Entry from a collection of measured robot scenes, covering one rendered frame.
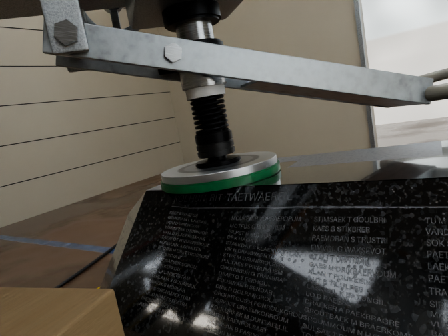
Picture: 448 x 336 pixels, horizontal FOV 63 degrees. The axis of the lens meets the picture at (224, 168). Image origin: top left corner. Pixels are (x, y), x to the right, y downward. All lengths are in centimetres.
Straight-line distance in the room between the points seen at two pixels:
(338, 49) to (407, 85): 498
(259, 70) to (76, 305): 49
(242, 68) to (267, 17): 563
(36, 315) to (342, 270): 33
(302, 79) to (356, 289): 37
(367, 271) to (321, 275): 5
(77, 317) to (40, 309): 3
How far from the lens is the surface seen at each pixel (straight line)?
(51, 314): 23
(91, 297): 23
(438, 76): 122
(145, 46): 60
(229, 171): 57
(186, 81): 64
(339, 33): 576
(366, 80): 73
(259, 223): 52
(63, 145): 583
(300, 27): 598
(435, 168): 54
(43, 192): 565
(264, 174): 59
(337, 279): 46
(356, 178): 52
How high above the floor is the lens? 92
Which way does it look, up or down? 9 degrees down
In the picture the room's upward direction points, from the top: 10 degrees counter-clockwise
